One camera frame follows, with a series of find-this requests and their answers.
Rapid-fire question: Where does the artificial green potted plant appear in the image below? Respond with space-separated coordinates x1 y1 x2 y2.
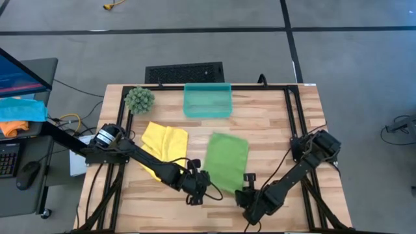
123 86 156 115

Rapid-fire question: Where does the black aluminium table frame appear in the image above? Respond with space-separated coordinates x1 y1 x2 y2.
73 83 355 234

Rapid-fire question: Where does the yellow cable loop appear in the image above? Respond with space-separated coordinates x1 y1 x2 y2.
58 112 82 134

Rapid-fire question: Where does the black keyboard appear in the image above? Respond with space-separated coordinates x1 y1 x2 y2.
0 142 21 179

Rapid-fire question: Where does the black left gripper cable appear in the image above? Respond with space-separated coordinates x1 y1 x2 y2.
185 181 224 206

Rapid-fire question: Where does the black support beam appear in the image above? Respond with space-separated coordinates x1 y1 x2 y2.
42 120 88 156

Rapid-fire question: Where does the orange cloth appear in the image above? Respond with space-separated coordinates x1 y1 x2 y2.
0 120 29 138

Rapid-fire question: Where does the blue cloth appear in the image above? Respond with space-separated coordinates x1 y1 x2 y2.
0 97 49 123

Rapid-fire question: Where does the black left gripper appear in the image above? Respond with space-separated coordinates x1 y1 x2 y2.
177 170 213 206

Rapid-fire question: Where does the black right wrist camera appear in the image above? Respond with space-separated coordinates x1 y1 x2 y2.
243 173 257 190

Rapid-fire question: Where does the desk computer monitor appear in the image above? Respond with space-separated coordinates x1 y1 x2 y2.
0 47 53 98

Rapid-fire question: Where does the yellow microfiber towel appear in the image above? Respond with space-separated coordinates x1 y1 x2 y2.
139 121 189 183

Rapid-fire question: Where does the green microfiber towel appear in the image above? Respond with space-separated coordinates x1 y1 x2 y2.
203 131 250 195

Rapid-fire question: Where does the black computer tower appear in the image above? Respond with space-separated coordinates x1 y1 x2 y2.
144 61 226 85

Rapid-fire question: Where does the black computer mouse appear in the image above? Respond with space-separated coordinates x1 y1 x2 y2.
16 161 42 191

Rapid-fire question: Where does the grey rolling desk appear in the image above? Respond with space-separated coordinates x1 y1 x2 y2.
0 57 59 218

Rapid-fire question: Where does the teal plastic basket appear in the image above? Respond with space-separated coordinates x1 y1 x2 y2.
183 82 233 119

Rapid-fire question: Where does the yellow plug cable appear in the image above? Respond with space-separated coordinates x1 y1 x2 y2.
103 0 127 10

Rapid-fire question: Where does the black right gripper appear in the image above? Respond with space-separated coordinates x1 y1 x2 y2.
235 188 264 226

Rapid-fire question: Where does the white box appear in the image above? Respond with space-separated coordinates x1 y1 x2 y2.
69 135 95 177

